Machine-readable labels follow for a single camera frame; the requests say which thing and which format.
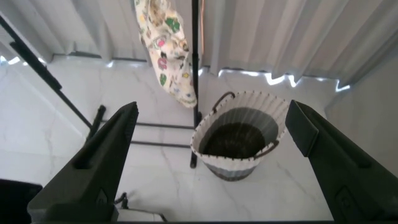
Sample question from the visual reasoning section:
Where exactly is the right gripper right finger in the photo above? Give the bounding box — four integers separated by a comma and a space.
285, 99, 398, 224

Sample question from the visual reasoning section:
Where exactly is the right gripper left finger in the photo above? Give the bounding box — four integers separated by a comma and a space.
27, 101, 139, 223

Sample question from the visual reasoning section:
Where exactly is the cream printed garment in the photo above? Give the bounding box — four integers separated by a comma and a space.
134, 0, 198, 109

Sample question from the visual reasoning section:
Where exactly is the white laundry basket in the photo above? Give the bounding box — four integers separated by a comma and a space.
190, 90, 290, 182

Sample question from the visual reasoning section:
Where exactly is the black clothes rack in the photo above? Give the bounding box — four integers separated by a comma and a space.
0, 0, 203, 169

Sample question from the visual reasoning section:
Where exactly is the white curtain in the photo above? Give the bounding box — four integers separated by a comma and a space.
0, 0, 398, 91

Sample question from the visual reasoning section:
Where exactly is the black cable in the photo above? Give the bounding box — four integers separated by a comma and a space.
114, 192, 130, 210

